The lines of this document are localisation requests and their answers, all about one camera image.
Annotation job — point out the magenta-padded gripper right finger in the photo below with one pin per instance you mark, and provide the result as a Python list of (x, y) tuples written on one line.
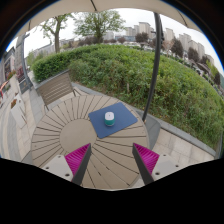
[(146, 160)]

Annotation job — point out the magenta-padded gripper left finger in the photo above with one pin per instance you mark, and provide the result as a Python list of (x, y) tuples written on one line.
[(76, 159)]

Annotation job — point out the white and teal computer mouse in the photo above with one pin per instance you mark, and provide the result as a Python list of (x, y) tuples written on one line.
[(109, 119)]

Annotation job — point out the blue rectangular mouse pad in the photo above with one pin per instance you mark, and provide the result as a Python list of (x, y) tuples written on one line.
[(125, 116)]

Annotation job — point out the white planter box with flowers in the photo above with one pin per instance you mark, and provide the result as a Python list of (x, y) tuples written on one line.
[(12, 81), (17, 115)]

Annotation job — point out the beige slatted outdoor chair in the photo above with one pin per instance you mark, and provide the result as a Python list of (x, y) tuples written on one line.
[(55, 88)]

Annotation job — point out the curved dark umbrella pole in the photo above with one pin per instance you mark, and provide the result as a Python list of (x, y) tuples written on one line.
[(156, 66)]

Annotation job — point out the tall grey sign pillar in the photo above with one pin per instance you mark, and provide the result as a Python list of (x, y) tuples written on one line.
[(21, 60)]

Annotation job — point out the grey storefront building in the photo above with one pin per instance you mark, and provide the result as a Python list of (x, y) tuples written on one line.
[(7, 65)]

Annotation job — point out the tall thin-trunked tree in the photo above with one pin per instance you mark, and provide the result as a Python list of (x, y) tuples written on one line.
[(57, 38)]

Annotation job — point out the round bushy tree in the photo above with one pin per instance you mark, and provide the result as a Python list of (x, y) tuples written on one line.
[(98, 23)]

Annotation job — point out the beige patio umbrella canopy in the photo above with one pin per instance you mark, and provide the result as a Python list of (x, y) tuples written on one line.
[(110, 5)]

